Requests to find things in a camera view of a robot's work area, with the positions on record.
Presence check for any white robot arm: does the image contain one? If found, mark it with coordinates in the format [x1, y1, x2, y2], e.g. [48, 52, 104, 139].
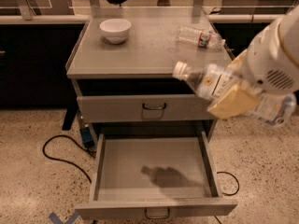
[207, 7, 299, 122]

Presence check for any grey drawer cabinet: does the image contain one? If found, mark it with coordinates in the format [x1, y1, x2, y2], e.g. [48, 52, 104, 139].
[64, 6, 241, 221]

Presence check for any clear crushed plastic bottle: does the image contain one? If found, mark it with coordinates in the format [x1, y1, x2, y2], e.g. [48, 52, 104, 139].
[176, 25, 225, 50]

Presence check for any white ceramic bowl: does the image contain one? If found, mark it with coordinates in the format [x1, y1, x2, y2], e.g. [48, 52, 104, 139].
[99, 19, 132, 44]

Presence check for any blue power adapter box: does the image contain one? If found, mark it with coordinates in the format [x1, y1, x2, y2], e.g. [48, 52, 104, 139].
[79, 127, 94, 148]

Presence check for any black floor cable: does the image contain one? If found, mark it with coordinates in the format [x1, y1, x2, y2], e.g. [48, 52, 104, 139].
[42, 133, 97, 184]

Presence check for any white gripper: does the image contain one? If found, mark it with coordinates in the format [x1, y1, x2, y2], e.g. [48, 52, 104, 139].
[207, 25, 299, 119]

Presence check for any open middle drawer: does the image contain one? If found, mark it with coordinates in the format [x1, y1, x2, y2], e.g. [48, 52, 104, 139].
[76, 133, 237, 220]

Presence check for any closed upper drawer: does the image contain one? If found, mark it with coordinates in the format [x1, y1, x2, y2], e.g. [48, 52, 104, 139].
[77, 94, 215, 122]

